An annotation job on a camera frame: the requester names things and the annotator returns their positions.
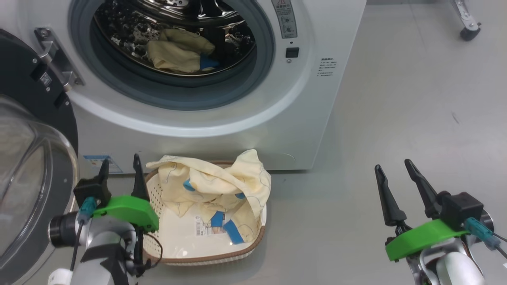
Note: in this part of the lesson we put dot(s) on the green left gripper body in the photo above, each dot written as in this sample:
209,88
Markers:
130,209

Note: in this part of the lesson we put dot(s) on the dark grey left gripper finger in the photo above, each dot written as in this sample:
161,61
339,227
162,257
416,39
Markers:
138,182
104,172

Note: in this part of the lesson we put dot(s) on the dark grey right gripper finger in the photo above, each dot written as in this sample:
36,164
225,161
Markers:
425,194
390,206

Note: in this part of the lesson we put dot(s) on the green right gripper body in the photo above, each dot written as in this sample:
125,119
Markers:
424,237

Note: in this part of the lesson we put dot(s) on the yellow garment with blue patches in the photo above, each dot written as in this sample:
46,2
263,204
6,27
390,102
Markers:
210,178
178,51

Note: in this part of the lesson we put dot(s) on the dark round glass washer door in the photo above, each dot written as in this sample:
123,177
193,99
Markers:
35,198

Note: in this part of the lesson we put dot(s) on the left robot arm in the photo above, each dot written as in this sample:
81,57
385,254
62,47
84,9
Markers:
103,245

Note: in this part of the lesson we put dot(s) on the cream perforated laundry basket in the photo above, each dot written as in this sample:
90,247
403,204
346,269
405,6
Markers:
186,245

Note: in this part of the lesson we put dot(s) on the basket product label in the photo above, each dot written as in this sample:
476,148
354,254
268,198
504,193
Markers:
202,227

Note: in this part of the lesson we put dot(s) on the grey rubber door gasket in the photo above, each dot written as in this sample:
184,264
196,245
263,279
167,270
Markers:
178,95

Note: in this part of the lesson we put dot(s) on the white front-load washing machine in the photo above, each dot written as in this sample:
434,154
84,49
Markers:
237,142

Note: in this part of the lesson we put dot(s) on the metal door hinge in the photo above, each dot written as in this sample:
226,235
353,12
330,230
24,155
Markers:
59,59

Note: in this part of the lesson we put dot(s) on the blue energy label sticker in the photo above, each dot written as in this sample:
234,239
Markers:
113,164

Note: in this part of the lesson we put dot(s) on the small QR code sticker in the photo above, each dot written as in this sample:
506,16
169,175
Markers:
46,79

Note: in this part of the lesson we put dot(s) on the steel washer drum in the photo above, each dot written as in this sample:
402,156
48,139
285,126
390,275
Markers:
126,35

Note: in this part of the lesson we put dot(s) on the printed text sticker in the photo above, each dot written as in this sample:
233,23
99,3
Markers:
327,67

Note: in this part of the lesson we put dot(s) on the grey stand leg with caster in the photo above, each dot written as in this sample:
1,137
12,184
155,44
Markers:
467,21

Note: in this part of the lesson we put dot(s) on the grey warning sticker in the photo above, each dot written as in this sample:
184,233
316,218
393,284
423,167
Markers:
285,19

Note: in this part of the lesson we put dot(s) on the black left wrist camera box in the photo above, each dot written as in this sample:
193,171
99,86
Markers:
89,190

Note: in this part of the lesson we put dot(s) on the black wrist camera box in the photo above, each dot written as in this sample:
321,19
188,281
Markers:
461,209
89,190

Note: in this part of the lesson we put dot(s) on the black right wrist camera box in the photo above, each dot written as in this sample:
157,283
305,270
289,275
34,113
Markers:
461,209

